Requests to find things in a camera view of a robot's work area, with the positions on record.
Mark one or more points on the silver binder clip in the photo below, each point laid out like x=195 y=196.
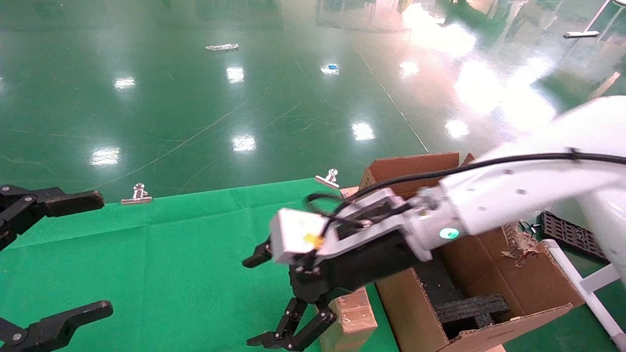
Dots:
x=138 y=194
x=328 y=179

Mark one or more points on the white floor litter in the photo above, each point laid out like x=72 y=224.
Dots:
x=222 y=47

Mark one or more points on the large open cardboard carton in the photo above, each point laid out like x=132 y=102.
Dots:
x=489 y=274

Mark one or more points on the green tablecloth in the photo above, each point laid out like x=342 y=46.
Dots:
x=171 y=269

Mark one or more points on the small cardboard box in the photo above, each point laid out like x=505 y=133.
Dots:
x=354 y=313

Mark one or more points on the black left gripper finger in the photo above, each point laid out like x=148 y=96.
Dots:
x=58 y=322
x=58 y=203

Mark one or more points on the white stand foot with pole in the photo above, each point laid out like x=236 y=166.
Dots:
x=581 y=34

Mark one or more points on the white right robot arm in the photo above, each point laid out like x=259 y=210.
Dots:
x=513 y=195

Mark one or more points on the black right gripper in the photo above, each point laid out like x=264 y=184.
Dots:
x=362 y=266

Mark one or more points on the black plastic grid crate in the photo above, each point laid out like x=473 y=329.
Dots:
x=567 y=233

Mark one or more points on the white pipe frame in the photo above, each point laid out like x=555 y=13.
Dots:
x=562 y=259

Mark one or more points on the black foam block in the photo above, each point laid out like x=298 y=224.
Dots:
x=469 y=310

